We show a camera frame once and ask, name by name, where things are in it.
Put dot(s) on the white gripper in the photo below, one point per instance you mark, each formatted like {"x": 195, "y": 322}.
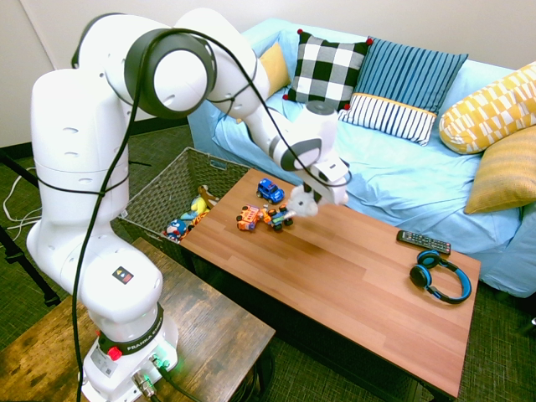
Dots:
{"x": 333, "y": 184}

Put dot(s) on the white stuffed toy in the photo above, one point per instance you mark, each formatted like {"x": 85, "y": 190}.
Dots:
{"x": 301, "y": 203}

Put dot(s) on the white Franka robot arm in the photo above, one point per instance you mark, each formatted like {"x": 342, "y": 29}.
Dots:
{"x": 88, "y": 167}

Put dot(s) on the blue toy car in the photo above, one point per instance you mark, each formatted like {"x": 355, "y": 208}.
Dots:
{"x": 270, "y": 190}

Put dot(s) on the orange toy car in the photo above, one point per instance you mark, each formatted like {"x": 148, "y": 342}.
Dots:
{"x": 277, "y": 218}

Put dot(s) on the red toy fire truck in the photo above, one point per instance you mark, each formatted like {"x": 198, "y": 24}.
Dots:
{"x": 249, "y": 217}

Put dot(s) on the brown stuffed dog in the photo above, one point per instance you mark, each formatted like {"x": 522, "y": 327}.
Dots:
{"x": 206, "y": 196}

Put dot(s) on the woven wicker basket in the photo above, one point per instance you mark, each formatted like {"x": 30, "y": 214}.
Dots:
{"x": 167, "y": 188}

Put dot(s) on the light blue sofa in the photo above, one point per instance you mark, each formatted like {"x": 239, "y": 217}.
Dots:
{"x": 398, "y": 180}

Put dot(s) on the reddish wood coffee table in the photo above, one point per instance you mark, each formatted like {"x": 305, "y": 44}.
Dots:
{"x": 343, "y": 276}

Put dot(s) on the white navy striped pillow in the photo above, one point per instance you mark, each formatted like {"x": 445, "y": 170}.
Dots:
{"x": 389, "y": 117}

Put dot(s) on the yellow and blue plush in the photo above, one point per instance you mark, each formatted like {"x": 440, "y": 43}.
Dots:
{"x": 197, "y": 207}

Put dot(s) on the orange flame pattern cloth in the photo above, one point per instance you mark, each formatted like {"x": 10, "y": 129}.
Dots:
{"x": 197, "y": 220}

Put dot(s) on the black remote control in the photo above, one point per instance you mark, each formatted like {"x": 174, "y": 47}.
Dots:
{"x": 423, "y": 242}

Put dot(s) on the black white checkered pillow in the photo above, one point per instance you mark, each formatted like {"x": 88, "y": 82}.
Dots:
{"x": 324, "y": 71}

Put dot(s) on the plain yellow pillow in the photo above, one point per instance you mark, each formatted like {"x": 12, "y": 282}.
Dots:
{"x": 274, "y": 69}

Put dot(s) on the blue and black headphones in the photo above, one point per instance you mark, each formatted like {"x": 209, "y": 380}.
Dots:
{"x": 427, "y": 261}

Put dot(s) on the Captain America plush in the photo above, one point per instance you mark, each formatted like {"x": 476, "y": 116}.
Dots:
{"x": 176, "y": 229}

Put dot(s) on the blue striped large pillow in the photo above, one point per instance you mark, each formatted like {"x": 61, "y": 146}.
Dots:
{"x": 406, "y": 71}

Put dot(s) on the rustic dark wood table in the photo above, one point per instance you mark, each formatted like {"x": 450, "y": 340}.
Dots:
{"x": 209, "y": 318}

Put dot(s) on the yellow white patterned pillow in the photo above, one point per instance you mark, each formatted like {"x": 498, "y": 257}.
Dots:
{"x": 486, "y": 113}

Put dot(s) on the orange ribbed pillow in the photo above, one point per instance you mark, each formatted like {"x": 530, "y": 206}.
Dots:
{"x": 506, "y": 171}

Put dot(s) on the black camera tripod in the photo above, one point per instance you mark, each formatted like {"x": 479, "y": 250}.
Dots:
{"x": 17, "y": 251}

